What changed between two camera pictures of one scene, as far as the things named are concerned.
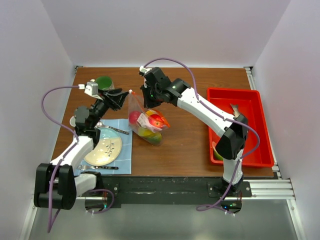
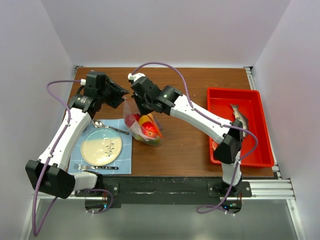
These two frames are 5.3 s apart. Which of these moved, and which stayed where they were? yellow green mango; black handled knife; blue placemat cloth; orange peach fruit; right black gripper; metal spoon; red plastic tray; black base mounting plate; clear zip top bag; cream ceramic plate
Moved: yellow green mango; orange peach fruit; right black gripper; clear zip top bag
Stayed: black handled knife; red plastic tray; cream ceramic plate; metal spoon; blue placemat cloth; black base mounting plate
